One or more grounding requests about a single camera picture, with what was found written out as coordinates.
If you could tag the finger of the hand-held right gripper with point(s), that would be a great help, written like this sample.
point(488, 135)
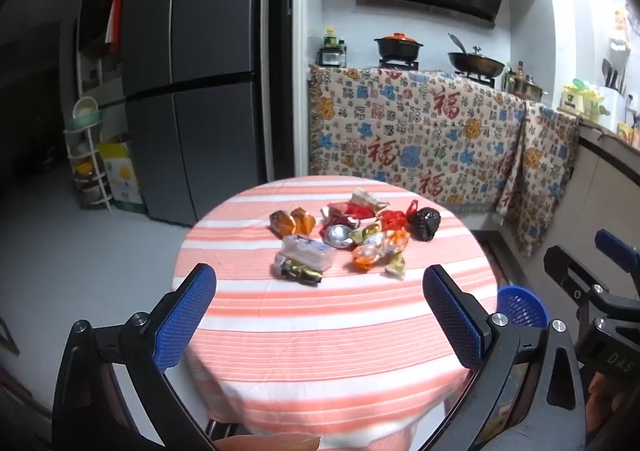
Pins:
point(565, 266)
point(615, 243)

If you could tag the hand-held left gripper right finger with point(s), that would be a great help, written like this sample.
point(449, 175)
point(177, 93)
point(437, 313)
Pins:
point(452, 316)

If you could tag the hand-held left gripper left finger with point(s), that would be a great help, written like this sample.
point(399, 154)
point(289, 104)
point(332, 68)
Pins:
point(187, 316)

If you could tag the blue plastic basket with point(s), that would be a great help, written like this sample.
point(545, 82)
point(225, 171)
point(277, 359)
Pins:
point(522, 306)

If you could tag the green yellow snack wrapper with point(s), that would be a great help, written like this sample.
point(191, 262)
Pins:
point(395, 267)

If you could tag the clear plastic floss box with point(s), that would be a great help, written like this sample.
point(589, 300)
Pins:
point(307, 251)

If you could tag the person's right hand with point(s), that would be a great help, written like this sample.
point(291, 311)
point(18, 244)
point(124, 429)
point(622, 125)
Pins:
point(602, 401)

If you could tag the person's left hand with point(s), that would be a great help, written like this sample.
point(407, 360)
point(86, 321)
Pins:
point(270, 443)

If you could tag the grey kitchen cabinet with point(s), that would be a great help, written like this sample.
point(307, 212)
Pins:
point(600, 171)

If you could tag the black mesh pouch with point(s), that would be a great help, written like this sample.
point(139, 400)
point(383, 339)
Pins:
point(425, 225)

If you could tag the orange transparent wrapper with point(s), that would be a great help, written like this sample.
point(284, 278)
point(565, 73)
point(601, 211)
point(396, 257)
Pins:
point(380, 248)

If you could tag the red mesh bag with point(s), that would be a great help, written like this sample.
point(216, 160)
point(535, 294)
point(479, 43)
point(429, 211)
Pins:
point(395, 220)

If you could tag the gold black wrapper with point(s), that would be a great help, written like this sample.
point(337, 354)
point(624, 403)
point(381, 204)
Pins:
point(300, 276)

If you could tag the orange striped tablecloth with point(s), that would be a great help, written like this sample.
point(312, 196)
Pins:
point(325, 331)

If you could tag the orange crumpled wrapper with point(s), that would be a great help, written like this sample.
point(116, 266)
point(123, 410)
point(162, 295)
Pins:
point(290, 222)

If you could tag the white knife holder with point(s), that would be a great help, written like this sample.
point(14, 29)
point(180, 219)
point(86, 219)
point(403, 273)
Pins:
point(612, 103)

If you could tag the crushed red can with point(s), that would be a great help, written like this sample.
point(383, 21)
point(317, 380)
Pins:
point(337, 233)

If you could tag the red white snack packet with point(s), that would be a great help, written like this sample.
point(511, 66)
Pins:
point(367, 197)

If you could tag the yellow green container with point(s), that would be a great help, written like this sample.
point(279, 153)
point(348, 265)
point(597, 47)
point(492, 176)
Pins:
point(580, 98)

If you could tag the cardboard box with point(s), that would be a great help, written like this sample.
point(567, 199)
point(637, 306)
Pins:
point(122, 176)

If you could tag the white corner storage rack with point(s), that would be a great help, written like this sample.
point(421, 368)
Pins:
point(95, 171)

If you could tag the steel pot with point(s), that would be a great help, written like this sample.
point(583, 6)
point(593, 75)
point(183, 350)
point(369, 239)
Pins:
point(531, 91)

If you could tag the large printed cloth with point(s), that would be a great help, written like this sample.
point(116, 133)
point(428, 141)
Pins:
point(425, 141)

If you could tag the black wok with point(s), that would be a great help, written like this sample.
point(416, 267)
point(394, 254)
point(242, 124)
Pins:
point(475, 63)

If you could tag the green white bowl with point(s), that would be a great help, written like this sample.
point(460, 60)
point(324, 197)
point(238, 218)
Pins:
point(86, 111)

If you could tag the dark grey refrigerator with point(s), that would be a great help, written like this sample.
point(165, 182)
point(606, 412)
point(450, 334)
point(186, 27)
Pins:
point(200, 81)

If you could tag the black gas stove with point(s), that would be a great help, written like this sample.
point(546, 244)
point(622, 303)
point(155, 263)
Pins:
point(397, 65)

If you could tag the black pot with orange lid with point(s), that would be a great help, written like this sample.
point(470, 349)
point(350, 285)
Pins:
point(398, 49)

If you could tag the yellow cap oil bottle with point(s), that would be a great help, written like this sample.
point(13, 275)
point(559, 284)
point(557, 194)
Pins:
point(331, 38)

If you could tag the red hanging cloth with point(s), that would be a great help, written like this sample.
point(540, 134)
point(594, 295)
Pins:
point(115, 21)

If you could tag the white wall holder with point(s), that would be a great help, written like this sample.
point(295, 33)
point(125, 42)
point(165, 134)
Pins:
point(620, 43)

